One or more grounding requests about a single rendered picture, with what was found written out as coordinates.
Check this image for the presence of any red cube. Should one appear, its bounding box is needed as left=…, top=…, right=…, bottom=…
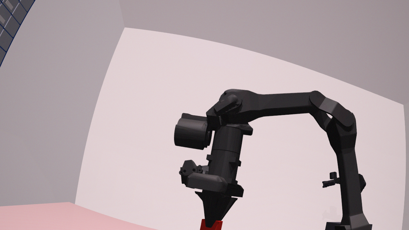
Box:
left=200, top=219, right=223, bottom=230

